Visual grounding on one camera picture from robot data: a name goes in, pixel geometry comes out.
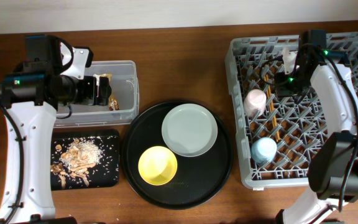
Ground round black tray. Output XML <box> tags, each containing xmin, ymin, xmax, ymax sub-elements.
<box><xmin>121</xmin><ymin>100</ymin><xmax>234</xmax><ymax>210</ymax></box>

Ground grey dishwasher rack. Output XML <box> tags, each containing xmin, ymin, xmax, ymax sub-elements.
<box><xmin>224</xmin><ymin>31</ymin><xmax>358</xmax><ymax>190</ymax></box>

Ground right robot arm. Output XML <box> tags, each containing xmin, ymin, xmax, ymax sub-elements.
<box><xmin>273</xmin><ymin>30</ymin><xmax>358</xmax><ymax>223</ymax></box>

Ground grey plate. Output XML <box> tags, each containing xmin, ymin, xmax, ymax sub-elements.
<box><xmin>161</xmin><ymin>103</ymin><xmax>218</xmax><ymax>157</ymax></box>

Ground food scraps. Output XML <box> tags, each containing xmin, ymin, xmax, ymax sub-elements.
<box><xmin>50</xmin><ymin>136</ymin><xmax>119</xmax><ymax>190</ymax></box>

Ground brown gold snack wrapper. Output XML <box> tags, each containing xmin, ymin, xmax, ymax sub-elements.
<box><xmin>93</xmin><ymin>73</ymin><xmax>119</xmax><ymax>111</ymax></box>

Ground pink cup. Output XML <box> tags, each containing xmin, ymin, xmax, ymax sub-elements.
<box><xmin>244</xmin><ymin>89</ymin><xmax>267</xmax><ymax>118</ymax></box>

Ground clear plastic bin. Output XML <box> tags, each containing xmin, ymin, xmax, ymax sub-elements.
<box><xmin>54</xmin><ymin>60</ymin><xmax>139</xmax><ymax>128</ymax></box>

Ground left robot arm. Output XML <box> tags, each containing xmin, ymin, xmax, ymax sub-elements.
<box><xmin>0</xmin><ymin>34</ymin><xmax>111</xmax><ymax>223</ymax></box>

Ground black rectangular tray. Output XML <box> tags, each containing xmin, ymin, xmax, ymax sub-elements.
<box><xmin>50</xmin><ymin>128</ymin><xmax>121</xmax><ymax>191</ymax></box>

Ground blue cup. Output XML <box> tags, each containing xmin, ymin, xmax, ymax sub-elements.
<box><xmin>250</xmin><ymin>138</ymin><xmax>277</xmax><ymax>165</ymax></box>

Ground yellow bowl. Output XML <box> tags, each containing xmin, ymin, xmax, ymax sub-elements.
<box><xmin>138</xmin><ymin>146</ymin><xmax>178</xmax><ymax>185</ymax></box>

